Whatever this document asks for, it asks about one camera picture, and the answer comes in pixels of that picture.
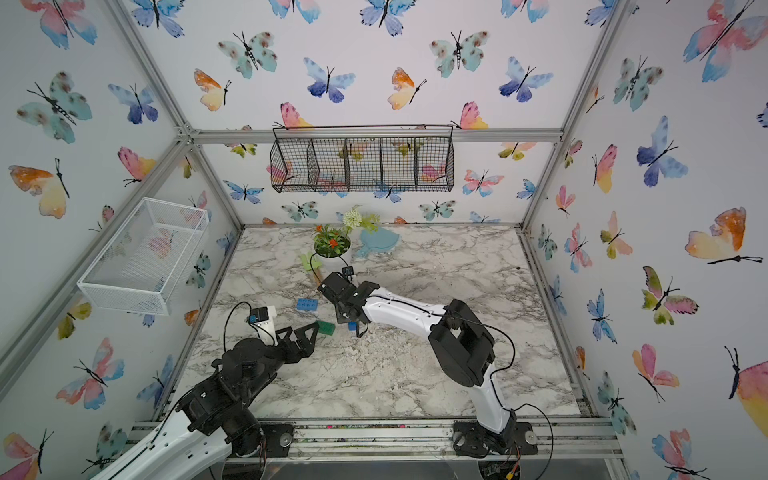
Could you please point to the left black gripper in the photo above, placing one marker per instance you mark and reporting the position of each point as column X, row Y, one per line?
column 294, row 356

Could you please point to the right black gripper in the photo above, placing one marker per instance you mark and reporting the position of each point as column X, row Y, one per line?
column 339, row 315

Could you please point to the green long lego brick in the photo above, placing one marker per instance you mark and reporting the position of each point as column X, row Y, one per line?
column 326, row 328

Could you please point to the light blue long lego brick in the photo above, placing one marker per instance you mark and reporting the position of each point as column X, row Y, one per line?
column 307, row 305

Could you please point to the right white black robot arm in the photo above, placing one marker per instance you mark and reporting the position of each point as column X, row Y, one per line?
column 462, row 344

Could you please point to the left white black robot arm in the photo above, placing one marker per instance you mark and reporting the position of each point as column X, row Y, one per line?
column 212, row 421

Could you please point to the green toy rake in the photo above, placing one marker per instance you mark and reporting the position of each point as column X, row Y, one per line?
column 311, row 262

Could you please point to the white pot with flowers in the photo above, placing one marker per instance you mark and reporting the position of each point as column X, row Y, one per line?
column 332, row 242

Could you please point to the teal whale shaped dish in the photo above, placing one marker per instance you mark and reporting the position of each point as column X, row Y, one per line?
column 379, row 241

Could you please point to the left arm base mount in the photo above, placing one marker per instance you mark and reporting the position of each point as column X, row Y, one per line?
column 264, row 441

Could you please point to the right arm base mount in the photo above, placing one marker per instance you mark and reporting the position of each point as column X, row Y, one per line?
column 498, row 441

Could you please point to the black wire wall basket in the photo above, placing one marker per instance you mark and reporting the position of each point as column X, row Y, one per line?
column 363, row 159

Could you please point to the white mesh wall basket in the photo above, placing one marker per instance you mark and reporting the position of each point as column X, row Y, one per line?
column 141, row 264

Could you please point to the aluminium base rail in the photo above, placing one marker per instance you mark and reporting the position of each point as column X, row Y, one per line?
column 337, row 440

